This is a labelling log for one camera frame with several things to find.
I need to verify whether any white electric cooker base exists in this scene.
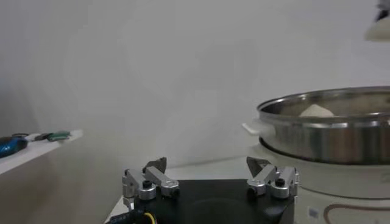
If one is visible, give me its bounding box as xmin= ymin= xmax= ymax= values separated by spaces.
xmin=242 ymin=121 xmax=390 ymax=224

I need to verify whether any green standing gadget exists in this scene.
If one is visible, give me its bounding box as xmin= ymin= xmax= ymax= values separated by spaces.
xmin=47 ymin=130 xmax=71 ymax=142

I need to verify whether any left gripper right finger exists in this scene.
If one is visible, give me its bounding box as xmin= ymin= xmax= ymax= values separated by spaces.
xmin=246 ymin=156 xmax=300 ymax=200

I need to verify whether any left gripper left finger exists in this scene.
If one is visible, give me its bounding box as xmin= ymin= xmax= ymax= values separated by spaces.
xmin=121 ymin=156 xmax=181 ymax=211

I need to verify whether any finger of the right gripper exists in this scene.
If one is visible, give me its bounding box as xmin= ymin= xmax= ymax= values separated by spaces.
xmin=375 ymin=0 xmax=390 ymax=22

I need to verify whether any blue black computer mouse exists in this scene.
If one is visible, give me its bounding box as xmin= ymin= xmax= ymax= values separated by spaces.
xmin=0 ymin=136 xmax=29 ymax=159

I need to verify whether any stainless steel steamer basket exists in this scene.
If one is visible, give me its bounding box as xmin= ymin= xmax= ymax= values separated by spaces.
xmin=257 ymin=86 xmax=390 ymax=166

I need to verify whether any white steamed baozi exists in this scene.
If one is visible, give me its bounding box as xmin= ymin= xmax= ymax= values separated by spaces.
xmin=299 ymin=103 xmax=335 ymax=118
xmin=364 ymin=16 xmax=390 ymax=43

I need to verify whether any white side table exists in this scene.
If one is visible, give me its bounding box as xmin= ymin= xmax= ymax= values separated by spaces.
xmin=0 ymin=129 xmax=83 ymax=177

